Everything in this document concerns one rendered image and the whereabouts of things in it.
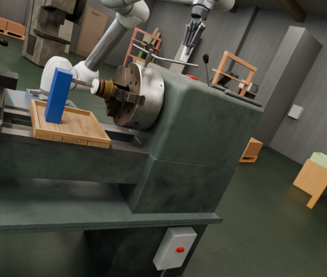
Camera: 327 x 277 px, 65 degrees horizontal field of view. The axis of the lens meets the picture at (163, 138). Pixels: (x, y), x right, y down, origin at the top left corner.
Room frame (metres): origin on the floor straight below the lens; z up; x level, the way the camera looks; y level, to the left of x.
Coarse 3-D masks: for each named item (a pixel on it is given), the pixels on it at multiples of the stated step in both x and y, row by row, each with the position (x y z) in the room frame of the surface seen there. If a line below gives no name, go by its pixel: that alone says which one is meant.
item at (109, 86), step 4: (100, 80) 1.13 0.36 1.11; (104, 80) 1.15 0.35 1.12; (100, 84) 1.12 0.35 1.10; (104, 84) 1.14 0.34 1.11; (108, 84) 1.14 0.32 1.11; (112, 84) 1.15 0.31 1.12; (100, 88) 1.11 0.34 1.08; (104, 88) 1.13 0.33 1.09; (108, 88) 1.13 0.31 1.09; (112, 88) 1.14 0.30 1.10; (96, 92) 1.12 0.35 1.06; (100, 92) 1.12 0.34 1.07; (104, 92) 1.12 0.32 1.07; (108, 92) 1.13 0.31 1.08; (112, 92) 1.14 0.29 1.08; (100, 96) 1.15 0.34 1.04; (104, 96) 1.13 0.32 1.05; (108, 96) 1.14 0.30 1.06; (112, 96) 1.16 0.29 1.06
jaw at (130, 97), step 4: (116, 88) 1.13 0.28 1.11; (116, 92) 1.13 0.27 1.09; (120, 92) 1.12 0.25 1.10; (124, 92) 1.13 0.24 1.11; (128, 92) 1.10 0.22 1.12; (116, 96) 1.13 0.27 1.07; (120, 96) 1.11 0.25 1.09; (124, 96) 1.12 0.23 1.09; (128, 96) 1.09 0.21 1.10; (132, 96) 1.10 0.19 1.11; (136, 96) 1.11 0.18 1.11; (140, 96) 1.11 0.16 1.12; (128, 100) 1.09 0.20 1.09; (132, 100) 1.10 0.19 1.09; (136, 100) 1.11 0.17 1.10; (140, 100) 1.11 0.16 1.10; (140, 104) 1.11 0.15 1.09
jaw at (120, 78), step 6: (120, 66) 1.26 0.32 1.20; (120, 72) 1.24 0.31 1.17; (126, 72) 1.27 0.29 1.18; (114, 78) 1.20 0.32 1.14; (120, 78) 1.23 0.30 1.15; (126, 78) 1.25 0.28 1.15; (114, 84) 1.20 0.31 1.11; (120, 84) 1.21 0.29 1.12; (126, 84) 1.23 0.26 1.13; (126, 90) 1.26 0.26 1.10
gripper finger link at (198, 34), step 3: (201, 24) 1.19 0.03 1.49; (198, 27) 1.20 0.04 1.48; (201, 27) 1.19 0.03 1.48; (204, 27) 1.20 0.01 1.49; (198, 30) 1.20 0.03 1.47; (201, 30) 1.21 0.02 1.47; (195, 33) 1.21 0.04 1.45; (198, 33) 1.20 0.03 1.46; (201, 33) 1.21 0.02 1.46; (195, 36) 1.20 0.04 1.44; (198, 36) 1.21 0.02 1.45; (192, 39) 1.21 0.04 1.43; (195, 39) 1.21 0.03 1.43; (198, 39) 1.21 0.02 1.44; (192, 42) 1.20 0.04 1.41; (195, 42) 1.21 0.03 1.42; (195, 45) 1.22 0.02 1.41
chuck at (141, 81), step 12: (132, 72) 1.22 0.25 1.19; (144, 72) 1.17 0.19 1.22; (132, 84) 1.18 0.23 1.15; (144, 84) 1.13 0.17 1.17; (156, 84) 1.18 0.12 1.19; (144, 96) 1.12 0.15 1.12; (156, 96) 1.15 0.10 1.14; (120, 108) 1.22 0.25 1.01; (132, 108) 1.12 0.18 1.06; (144, 108) 1.12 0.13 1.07; (120, 120) 1.18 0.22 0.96; (132, 120) 1.12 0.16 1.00; (144, 120) 1.15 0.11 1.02
